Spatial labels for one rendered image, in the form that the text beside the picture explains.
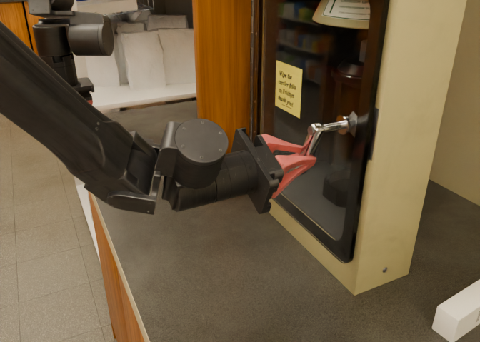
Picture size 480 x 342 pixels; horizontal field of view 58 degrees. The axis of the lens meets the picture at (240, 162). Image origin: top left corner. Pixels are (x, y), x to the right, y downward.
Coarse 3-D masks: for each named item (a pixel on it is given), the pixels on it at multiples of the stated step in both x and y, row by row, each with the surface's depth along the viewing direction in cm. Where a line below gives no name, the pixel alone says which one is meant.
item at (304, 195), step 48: (288, 0) 64; (336, 0) 54; (384, 0) 48; (288, 48) 67; (336, 48) 56; (336, 96) 58; (336, 144) 60; (288, 192) 75; (336, 192) 62; (336, 240) 65
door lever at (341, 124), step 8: (336, 120) 59; (344, 120) 57; (312, 128) 56; (320, 128) 56; (328, 128) 56; (336, 128) 57; (344, 128) 57; (312, 136) 56; (320, 136) 56; (304, 144) 58; (312, 144) 57; (304, 152) 59; (312, 152) 58; (296, 168) 61
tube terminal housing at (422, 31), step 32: (416, 0) 49; (448, 0) 51; (416, 32) 50; (448, 32) 53; (384, 64) 51; (416, 64) 52; (448, 64) 55; (384, 96) 52; (416, 96) 55; (384, 128) 54; (416, 128) 57; (384, 160) 57; (416, 160) 60; (384, 192) 59; (416, 192) 62; (288, 224) 80; (384, 224) 62; (416, 224) 66; (320, 256) 72; (384, 256) 65; (352, 288) 66
